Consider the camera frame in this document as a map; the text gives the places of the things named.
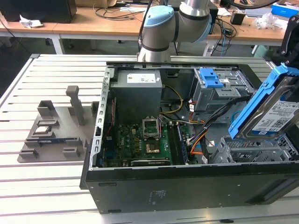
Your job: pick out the large black box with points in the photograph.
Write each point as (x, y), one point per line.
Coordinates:
(46, 11)

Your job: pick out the wooden top office desk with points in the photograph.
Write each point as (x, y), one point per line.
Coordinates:
(105, 25)
(28, 31)

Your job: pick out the grey metal disk bay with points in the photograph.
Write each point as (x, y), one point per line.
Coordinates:
(247, 152)

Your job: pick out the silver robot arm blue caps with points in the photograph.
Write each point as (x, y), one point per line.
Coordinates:
(161, 25)

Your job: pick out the hard disk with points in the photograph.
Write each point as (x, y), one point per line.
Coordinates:
(268, 116)

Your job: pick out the white power strip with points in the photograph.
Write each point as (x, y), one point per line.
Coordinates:
(208, 51)

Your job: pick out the crumpled white paper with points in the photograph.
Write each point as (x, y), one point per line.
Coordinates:
(31, 22)

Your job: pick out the installed blue RAM stick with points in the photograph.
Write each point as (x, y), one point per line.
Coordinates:
(182, 144)

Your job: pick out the crumpled clear plastic bag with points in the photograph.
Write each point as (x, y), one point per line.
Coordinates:
(266, 21)

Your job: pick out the blue and white carton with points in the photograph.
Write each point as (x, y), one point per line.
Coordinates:
(282, 10)

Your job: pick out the silver CPU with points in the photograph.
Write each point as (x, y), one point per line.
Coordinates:
(42, 130)

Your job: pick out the black desktop tower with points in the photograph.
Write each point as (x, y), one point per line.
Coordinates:
(213, 14)

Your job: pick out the pale green bin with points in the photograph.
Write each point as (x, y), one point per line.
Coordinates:
(262, 51)

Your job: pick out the black open PC case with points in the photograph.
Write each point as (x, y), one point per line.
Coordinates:
(187, 186)

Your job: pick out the spare blue RAM stick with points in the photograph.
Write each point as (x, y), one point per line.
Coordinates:
(51, 141)

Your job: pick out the black graphics card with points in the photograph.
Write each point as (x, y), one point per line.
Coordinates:
(150, 162)

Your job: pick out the CPU socket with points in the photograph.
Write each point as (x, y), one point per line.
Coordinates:
(151, 128)

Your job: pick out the small black cube box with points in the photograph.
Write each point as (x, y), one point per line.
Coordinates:
(237, 18)

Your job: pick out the green motherboard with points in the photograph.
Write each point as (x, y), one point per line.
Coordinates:
(127, 140)

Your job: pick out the grey parts rack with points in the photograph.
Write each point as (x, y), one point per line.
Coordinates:
(60, 116)

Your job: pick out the grey drive cage blue latch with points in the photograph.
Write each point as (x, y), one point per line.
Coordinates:
(210, 98)

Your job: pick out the grey power supply unit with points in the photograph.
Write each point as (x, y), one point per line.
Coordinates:
(135, 100)

